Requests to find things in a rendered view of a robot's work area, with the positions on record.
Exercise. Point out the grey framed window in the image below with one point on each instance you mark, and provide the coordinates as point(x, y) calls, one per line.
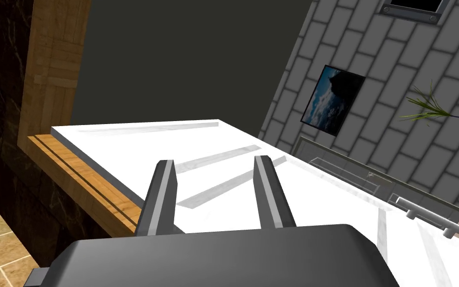
point(408, 14)

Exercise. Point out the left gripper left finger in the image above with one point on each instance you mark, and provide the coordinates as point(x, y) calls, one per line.
point(165, 199)

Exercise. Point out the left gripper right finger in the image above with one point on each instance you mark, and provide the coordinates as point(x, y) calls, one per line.
point(270, 195)

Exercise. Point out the green leafy plant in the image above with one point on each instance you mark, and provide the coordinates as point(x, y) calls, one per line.
point(429, 107)

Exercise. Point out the wooden cabinet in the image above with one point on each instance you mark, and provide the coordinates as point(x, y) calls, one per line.
point(54, 59)

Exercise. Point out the blue sky picture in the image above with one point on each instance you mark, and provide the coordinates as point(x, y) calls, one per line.
point(333, 99)

